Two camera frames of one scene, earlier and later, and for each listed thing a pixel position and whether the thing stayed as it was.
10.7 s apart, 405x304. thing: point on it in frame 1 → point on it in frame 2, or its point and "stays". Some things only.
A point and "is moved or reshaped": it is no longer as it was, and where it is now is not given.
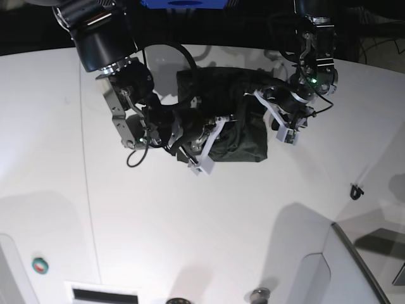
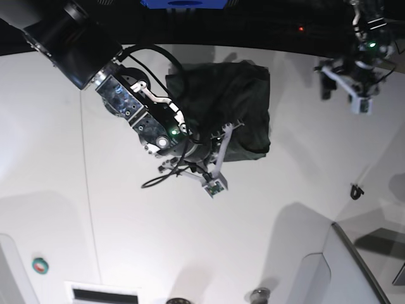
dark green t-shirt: (228, 94) is moved or reshaped
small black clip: (355, 192) stays
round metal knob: (259, 296) stays
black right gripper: (294, 107) → (359, 68)
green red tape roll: (40, 265) stays
